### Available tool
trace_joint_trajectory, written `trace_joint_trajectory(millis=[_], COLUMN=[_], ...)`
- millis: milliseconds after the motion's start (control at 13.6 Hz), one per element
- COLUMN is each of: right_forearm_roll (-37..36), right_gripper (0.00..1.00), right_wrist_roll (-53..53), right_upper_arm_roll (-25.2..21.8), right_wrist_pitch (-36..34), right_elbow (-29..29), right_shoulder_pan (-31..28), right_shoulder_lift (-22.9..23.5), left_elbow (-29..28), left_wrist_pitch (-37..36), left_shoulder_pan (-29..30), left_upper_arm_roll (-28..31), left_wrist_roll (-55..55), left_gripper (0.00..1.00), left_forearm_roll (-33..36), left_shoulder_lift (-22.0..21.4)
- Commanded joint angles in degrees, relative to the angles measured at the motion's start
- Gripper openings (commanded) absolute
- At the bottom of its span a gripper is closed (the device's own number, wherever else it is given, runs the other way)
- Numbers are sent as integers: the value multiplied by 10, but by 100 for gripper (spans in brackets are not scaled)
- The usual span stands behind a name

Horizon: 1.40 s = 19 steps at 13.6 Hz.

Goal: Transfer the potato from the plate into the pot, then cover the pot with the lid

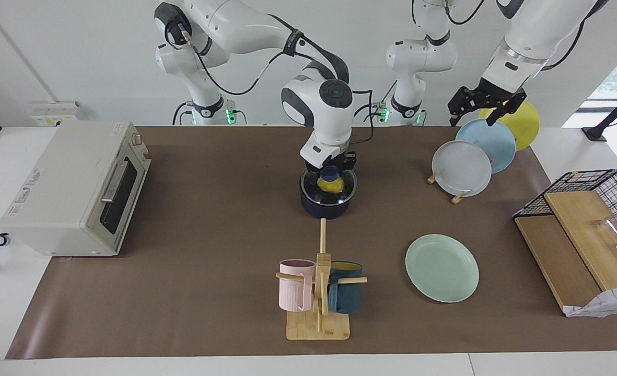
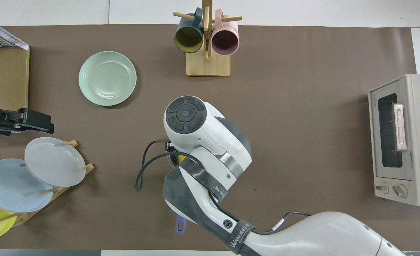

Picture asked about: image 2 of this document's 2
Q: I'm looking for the wooden mug tree stand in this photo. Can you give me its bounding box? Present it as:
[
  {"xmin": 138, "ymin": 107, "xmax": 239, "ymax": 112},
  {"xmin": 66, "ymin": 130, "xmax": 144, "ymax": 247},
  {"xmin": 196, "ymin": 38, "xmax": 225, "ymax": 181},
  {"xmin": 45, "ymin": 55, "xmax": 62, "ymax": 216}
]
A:
[{"xmin": 173, "ymin": 0, "xmax": 242, "ymax": 77}]

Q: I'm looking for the black pot purple handle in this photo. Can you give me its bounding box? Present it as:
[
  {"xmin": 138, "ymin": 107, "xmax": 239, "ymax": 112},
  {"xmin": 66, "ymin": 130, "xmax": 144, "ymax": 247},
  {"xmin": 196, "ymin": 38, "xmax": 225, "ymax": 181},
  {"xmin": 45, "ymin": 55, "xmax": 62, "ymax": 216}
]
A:
[{"xmin": 167, "ymin": 151, "xmax": 189, "ymax": 235}]

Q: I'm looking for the white toaster oven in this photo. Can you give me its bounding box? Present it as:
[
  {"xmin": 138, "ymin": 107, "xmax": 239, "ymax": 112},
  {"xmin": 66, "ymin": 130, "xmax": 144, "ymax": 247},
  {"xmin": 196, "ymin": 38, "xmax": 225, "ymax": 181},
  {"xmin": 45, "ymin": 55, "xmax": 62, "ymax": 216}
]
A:
[{"xmin": 368, "ymin": 74, "xmax": 420, "ymax": 206}]

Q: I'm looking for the brown table mat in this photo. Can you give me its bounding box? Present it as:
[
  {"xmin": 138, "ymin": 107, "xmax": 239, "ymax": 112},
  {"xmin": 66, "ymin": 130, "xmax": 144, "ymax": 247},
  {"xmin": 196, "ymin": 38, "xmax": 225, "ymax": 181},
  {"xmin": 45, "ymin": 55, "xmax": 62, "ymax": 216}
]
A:
[{"xmin": 0, "ymin": 24, "xmax": 420, "ymax": 251}]

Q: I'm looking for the black wire basket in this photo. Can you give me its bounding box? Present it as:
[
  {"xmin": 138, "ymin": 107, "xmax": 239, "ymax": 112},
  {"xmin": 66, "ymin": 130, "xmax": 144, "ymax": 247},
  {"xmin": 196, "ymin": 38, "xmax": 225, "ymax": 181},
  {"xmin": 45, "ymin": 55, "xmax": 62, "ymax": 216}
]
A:
[{"xmin": 0, "ymin": 29, "xmax": 28, "ymax": 49}]

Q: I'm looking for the grey plate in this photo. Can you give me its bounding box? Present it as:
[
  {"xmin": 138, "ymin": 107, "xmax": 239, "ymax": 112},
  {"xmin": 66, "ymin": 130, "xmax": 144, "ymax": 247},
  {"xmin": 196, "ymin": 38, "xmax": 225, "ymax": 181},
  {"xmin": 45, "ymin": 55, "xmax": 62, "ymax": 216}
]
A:
[{"xmin": 24, "ymin": 137, "xmax": 87, "ymax": 188}]

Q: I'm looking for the light blue plate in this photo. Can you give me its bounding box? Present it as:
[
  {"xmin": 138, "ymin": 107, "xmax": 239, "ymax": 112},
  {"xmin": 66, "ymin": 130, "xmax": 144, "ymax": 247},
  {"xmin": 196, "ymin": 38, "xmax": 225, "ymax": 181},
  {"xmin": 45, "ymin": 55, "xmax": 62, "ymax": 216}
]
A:
[{"xmin": 0, "ymin": 158, "xmax": 54, "ymax": 213}]

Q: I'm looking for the dark blue mug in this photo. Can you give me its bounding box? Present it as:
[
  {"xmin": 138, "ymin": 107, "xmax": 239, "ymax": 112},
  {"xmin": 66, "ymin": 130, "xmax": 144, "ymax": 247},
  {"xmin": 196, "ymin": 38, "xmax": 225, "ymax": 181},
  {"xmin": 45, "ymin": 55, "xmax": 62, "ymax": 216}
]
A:
[{"xmin": 174, "ymin": 8, "xmax": 204, "ymax": 54}]

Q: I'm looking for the pink mug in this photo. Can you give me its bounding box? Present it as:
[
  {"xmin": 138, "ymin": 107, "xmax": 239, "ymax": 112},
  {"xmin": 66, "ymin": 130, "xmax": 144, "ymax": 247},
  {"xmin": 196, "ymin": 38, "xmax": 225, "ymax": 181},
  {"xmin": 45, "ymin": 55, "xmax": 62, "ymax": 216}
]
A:
[{"xmin": 211, "ymin": 9, "xmax": 240, "ymax": 56}]

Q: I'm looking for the wooden plate rack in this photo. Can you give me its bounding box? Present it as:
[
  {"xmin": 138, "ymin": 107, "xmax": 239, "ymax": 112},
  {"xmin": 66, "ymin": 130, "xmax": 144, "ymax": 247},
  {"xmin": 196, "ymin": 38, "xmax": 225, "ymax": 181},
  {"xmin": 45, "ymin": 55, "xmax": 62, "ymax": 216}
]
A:
[{"xmin": 0, "ymin": 140, "xmax": 95, "ymax": 228}]

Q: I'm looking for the pale green plate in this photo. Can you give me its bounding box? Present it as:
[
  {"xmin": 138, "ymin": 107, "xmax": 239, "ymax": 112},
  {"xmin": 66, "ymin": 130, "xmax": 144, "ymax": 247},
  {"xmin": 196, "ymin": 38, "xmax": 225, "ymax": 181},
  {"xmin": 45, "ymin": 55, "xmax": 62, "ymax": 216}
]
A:
[{"xmin": 78, "ymin": 51, "xmax": 137, "ymax": 106}]

